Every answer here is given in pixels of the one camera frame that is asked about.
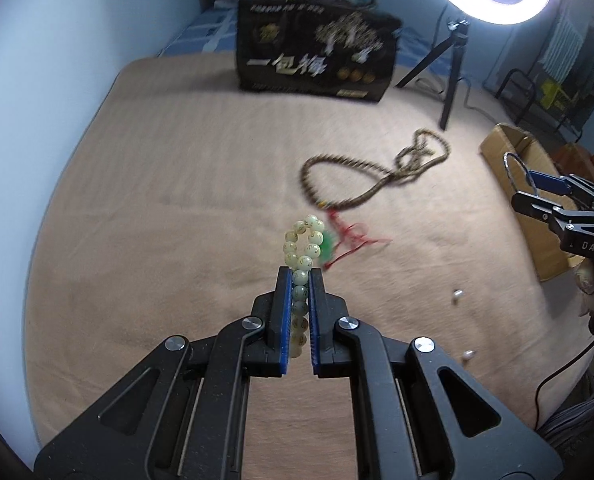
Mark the cardboard box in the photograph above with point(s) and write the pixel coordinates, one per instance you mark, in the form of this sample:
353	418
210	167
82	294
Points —
537	160

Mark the blue plaid bedsheet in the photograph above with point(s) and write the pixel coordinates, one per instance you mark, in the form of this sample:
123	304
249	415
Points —
202	35

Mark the silver bangle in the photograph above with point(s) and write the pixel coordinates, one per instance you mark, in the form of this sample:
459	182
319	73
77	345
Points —
507	172

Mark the black metal chair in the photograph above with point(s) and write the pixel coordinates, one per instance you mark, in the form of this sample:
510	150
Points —
519	92

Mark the black printed box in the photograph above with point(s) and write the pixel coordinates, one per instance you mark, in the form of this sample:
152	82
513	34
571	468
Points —
297	55

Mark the hanging dark clothes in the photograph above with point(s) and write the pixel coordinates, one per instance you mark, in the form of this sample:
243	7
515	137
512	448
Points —
582	60

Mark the tan blanket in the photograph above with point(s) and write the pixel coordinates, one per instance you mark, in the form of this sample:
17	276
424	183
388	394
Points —
177	220

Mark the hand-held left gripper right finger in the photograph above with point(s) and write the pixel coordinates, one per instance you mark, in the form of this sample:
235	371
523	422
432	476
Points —
314	320

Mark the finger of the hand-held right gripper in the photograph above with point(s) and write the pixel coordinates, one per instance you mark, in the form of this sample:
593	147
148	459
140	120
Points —
532	206
547	181

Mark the grey striped cloth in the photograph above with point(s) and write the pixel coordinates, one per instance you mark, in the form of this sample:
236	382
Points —
582	425

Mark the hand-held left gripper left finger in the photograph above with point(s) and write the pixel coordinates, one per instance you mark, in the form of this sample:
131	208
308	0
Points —
285	320

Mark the black tripod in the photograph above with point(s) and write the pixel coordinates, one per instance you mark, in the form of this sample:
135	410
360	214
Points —
452	85

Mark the person's right hand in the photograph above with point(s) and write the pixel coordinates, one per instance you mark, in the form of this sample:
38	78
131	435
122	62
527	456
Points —
588	282

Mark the yellow packet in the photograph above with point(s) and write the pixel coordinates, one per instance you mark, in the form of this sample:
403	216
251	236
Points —
553	95

